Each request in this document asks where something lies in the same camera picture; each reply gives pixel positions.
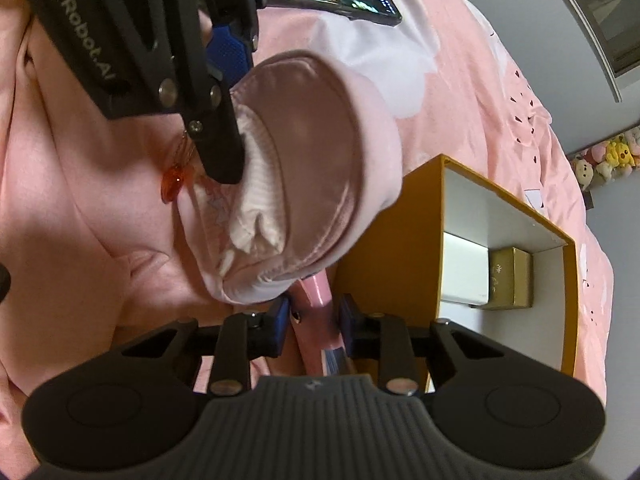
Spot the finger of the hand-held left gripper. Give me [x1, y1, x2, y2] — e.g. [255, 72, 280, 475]
[202, 7, 261, 86]
[181, 76, 247, 186]

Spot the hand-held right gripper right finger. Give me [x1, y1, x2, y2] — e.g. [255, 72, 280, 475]
[337, 294, 501, 396]

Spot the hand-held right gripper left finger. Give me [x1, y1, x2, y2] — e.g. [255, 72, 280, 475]
[120, 296, 292, 396]

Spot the pink case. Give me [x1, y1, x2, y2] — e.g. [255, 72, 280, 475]
[291, 272, 358, 378]

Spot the pink cap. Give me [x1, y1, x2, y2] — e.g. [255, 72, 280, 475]
[172, 50, 401, 306]

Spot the orange cardboard box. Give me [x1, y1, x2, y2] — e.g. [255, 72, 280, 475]
[332, 155, 578, 396]

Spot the white rectangular box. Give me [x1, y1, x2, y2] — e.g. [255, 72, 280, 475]
[440, 232, 491, 308]

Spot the small gold box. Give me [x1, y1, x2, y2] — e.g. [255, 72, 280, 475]
[487, 246, 535, 310]

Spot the orange bead charm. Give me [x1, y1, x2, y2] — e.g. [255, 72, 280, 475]
[161, 130, 199, 204]

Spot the pink cloud print blanket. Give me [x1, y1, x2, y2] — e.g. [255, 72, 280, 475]
[0, 0, 616, 461]

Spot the clear tube of plush toys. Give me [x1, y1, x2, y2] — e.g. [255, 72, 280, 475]
[570, 127, 640, 192]

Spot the window frame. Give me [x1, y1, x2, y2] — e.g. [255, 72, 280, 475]
[532, 0, 640, 104]

